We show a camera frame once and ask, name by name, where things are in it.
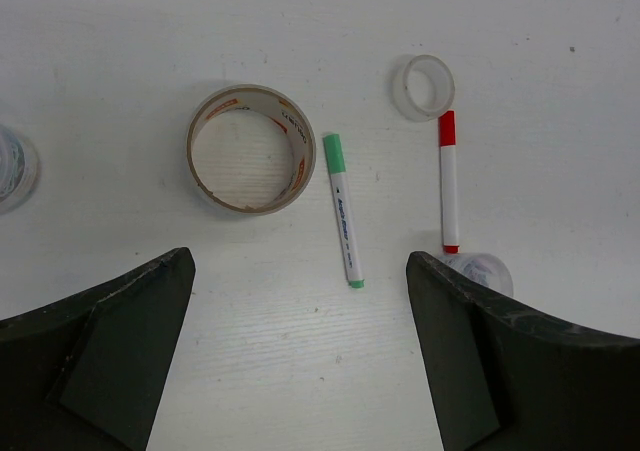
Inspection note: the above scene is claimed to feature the clear cup of paperclips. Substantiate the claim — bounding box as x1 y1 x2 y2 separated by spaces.
437 253 514 297

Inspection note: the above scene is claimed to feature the small clear tape roll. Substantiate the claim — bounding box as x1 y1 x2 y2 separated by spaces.
391 55 455 122

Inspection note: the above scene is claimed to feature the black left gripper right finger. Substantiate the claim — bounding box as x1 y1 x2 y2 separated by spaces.
406 252 639 450

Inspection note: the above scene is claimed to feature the red capped white marker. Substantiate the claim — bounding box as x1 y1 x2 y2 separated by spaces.
439 110 460 254

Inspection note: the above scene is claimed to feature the large clear tape roll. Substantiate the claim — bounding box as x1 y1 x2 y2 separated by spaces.
185 84 318 216

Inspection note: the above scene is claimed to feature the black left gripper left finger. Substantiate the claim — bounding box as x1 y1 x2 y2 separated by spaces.
1 247 196 450

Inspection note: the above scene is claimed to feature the green capped white marker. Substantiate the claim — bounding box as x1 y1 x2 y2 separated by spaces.
323 133 365 289

